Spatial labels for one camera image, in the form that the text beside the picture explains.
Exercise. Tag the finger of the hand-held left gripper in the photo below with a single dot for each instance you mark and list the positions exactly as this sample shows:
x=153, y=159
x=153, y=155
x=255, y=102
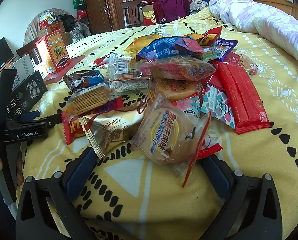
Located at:
x=50, y=120
x=29, y=115

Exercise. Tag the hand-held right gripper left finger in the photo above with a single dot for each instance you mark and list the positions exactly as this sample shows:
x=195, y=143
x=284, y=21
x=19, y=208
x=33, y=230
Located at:
x=79, y=172

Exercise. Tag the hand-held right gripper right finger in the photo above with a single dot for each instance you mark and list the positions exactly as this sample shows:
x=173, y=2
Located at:
x=215, y=177

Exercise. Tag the pile of snack packets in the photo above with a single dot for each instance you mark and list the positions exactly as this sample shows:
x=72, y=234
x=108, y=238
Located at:
x=173, y=67

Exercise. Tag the black phone box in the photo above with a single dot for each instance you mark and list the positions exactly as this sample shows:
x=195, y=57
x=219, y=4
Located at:
x=26, y=95

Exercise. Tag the white paper card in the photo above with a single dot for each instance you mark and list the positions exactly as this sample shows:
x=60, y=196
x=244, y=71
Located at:
x=20, y=66

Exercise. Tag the pink flat box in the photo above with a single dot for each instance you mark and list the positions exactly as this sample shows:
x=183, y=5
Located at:
x=69, y=63

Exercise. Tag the dark wooden chair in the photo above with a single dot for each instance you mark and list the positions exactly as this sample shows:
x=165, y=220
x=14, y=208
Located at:
x=21, y=50

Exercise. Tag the red and orange carton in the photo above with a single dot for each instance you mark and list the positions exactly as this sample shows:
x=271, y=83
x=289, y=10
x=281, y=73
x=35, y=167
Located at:
x=52, y=52

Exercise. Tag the yellow patterned bed sheet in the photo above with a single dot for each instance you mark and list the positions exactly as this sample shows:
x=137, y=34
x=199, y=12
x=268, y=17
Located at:
x=276, y=130

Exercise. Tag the round floral covered tabletop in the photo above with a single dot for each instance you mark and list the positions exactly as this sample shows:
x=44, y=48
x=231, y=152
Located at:
x=31, y=27

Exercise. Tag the cardboard box with red print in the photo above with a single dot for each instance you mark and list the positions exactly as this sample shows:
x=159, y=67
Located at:
x=52, y=27

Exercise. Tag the white printed sack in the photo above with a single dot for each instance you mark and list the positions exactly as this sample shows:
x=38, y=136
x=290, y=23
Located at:
x=80, y=33

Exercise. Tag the white plastic bag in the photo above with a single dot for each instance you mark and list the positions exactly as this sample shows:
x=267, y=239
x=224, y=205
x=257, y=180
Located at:
x=47, y=16

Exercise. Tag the black bag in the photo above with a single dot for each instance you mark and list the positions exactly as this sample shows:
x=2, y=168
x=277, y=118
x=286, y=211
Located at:
x=69, y=21

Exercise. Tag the red bag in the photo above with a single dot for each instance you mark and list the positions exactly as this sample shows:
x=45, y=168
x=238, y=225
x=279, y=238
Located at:
x=81, y=13

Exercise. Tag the green bag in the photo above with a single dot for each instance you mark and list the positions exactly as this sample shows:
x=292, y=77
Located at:
x=78, y=2

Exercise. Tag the wooden wardrobe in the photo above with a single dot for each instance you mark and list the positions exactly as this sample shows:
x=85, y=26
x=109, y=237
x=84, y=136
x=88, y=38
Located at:
x=96, y=0

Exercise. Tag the wooden chair with carved back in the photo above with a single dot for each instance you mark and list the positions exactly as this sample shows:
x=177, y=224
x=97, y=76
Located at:
x=132, y=13

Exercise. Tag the red gift box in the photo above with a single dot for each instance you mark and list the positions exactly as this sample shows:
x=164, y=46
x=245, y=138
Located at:
x=150, y=16

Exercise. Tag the lilac floral quilt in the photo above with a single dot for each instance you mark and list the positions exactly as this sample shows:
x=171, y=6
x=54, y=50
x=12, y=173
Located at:
x=263, y=22

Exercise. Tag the wooden headboard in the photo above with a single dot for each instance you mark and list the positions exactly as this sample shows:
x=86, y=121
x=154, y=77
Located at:
x=276, y=2

